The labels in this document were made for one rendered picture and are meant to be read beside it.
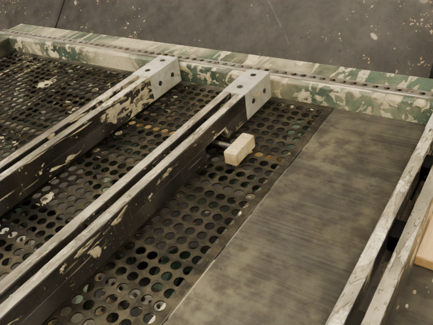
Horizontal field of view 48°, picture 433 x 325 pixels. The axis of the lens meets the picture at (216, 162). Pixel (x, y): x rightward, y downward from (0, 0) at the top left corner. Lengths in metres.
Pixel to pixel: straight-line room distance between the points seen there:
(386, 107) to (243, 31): 1.35
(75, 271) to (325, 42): 1.65
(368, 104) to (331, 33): 1.09
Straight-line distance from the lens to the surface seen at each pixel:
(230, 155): 1.00
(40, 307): 0.81
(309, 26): 2.27
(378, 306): 0.67
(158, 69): 1.32
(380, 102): 1.16
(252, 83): 1.18
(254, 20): 2.39
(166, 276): 1.55
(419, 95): 1.15
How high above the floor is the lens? 2.01
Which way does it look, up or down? 60 degrees down
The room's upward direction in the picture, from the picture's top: 81 degrees counter-clockwise
